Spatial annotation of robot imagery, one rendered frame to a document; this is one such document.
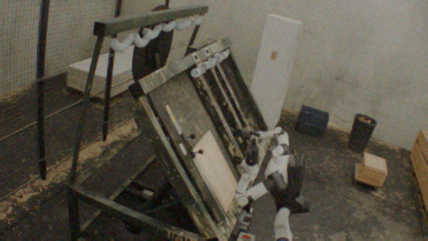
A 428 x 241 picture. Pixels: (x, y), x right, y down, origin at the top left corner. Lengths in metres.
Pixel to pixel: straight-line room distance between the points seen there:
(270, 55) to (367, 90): 2.51
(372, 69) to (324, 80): 1.14
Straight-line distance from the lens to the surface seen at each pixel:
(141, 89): 2.30
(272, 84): 6.54
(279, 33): 6.37
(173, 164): 2.40
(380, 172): 5.76
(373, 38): 7.69
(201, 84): 3.17
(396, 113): 8.07
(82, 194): 3.03
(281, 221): 2.98
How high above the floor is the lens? 2.62
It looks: 23 degrees down
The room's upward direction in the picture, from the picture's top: 12 degrees clockwise
